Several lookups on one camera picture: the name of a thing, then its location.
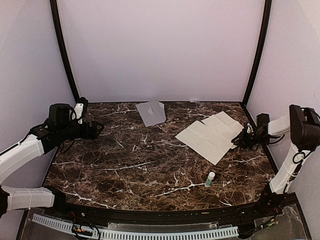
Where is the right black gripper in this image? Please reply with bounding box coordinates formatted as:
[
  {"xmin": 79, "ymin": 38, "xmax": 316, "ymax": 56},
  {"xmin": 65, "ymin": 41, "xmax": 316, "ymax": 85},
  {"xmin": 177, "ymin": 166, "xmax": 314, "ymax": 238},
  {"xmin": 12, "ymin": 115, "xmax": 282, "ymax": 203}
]
[{"xmin": 232, "ymin": 128, "xmax": 270, "ymax": 150}]

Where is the beige letter paper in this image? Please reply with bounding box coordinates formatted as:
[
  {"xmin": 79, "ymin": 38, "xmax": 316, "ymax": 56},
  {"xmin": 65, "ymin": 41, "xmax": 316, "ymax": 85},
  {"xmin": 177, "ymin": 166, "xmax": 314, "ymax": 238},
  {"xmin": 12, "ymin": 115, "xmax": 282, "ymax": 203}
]
[{"xmin": 175, "ymin": 120, "xmax": 233, "ymax": 165}]

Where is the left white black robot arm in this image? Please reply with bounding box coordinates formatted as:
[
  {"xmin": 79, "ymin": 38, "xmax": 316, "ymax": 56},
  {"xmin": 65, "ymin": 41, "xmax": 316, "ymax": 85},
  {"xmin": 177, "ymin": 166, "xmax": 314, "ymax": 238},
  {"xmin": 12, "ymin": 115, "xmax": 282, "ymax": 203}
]
[{"xmin": 0, "ymin": 97, "xmax": 105, "ymax": 218}]

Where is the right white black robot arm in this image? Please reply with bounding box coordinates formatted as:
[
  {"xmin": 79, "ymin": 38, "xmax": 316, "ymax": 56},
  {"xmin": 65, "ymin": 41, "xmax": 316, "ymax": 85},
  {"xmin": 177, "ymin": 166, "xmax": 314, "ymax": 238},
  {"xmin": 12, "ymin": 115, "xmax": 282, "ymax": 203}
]
[{"xmin": 231, "ymin": 104, "xmax": 320, "ymax": 217}]

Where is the grey envelope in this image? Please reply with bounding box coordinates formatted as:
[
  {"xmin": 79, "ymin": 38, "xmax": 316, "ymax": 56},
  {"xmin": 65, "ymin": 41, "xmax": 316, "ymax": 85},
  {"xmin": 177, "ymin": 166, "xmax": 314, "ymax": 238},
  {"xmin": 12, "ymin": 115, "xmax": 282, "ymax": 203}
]
[{"xmin": 135, "ymin": 100, "xmax": 167, "ymax": 127}]

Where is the green glue stick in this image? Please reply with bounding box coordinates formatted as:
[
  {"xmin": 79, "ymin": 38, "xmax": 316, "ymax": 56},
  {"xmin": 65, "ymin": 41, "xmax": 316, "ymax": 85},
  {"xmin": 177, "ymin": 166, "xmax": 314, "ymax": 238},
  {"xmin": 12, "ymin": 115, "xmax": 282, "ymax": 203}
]
[{"xmin": 204, "ymin": 171, "xmax": 216, "ymax": 188}]

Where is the small circuit board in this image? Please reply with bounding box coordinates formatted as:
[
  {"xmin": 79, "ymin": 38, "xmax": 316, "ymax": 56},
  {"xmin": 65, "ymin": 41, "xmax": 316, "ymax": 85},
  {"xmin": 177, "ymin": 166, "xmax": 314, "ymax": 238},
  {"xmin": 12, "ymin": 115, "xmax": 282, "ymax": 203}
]
[{"xmin": 71, "ymin": 225, "xmax": 93, "ymax": 237}]

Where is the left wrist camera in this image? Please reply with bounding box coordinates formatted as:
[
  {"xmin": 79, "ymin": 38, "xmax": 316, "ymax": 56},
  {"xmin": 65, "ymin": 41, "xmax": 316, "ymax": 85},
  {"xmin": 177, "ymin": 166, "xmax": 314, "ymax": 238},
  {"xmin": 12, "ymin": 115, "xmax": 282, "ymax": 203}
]
[{"xmin": 72, "ymin": 97, "xmax": 89, "ymax": 124}]

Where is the black front rail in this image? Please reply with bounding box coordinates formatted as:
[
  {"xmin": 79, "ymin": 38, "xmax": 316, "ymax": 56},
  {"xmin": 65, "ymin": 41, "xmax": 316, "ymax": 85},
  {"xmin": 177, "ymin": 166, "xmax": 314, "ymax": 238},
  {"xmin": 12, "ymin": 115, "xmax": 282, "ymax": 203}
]
[{"xmin": 45, "ymin": 186, "xmax": 283, "ymax": 226}]

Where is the white slotted cable duct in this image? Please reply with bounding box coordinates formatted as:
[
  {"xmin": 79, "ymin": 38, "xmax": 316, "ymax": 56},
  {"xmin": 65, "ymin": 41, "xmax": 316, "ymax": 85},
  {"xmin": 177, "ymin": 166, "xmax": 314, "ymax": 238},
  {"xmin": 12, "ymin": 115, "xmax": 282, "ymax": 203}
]
[{"xmin": 32, "ymin": 214, "xmax": 239, "ymax": 240}]

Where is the left black frame post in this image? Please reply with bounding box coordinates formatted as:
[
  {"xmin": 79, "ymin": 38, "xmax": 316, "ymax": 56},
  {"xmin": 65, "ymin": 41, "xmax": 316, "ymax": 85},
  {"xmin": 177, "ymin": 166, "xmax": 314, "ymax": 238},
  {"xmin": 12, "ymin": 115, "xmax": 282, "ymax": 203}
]
[{"xmin": 49, "ymin": 0, "xmax": 80, "ymax": 102}]

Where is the black frame post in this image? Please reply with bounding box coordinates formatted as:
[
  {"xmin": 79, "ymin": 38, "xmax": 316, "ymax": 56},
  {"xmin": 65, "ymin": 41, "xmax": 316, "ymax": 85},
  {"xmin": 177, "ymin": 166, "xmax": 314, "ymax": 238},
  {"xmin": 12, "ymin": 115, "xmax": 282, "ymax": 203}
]
[
  {"xmin": 49, "ymin": 0, "xmax": 80, "ymax": 102},
  {"xmin": 242, "ymin": 0, "xmax": 272, "ymax": 108}
]

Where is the right black frame post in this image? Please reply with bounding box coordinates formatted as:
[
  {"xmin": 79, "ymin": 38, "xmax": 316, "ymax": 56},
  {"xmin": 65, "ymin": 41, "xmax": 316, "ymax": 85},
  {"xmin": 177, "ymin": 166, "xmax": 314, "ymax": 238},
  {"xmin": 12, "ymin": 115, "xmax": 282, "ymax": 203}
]
[{"xmin": 242, "ymin": 0, "xmax": 272, "ymax": 108}]

